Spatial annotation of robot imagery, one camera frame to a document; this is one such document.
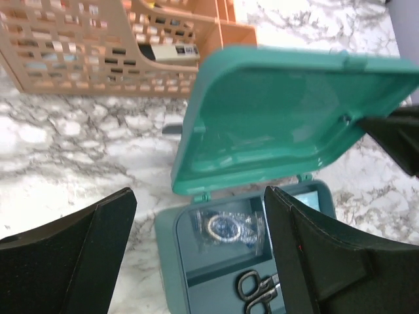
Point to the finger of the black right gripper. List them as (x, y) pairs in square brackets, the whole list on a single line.
[(397, 134)]

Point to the black handled scissors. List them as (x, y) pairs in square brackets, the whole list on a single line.
[(265, 290)]

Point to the blue white dressing packet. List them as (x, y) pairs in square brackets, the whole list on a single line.
[(310, 199)]

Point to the peach plastic file organizer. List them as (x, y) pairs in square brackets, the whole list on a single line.
[(114, 48)]

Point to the teal plastic medicine box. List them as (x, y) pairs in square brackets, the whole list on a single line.
[(261, 117)]

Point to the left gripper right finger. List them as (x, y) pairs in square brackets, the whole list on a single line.
[(327, 266)]

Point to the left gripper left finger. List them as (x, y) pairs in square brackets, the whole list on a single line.
[(69, 265)]

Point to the small clear blue packet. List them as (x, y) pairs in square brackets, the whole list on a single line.
[(221, 228)]

